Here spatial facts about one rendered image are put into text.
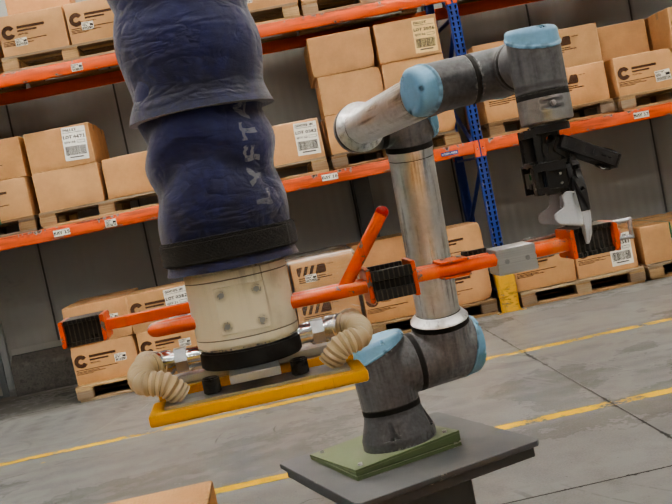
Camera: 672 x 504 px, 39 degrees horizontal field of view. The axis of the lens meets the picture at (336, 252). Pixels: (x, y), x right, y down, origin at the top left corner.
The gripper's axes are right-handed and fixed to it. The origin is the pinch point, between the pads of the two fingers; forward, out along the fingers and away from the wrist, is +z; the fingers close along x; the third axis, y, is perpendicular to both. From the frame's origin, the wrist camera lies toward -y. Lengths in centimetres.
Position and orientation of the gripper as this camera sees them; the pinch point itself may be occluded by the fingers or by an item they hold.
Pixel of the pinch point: (580, 236)
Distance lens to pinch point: 168.9
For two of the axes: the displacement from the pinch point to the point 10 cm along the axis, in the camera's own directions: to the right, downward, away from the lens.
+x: 1.0, 0.5, -9.9
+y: -9.8, 2.0, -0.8
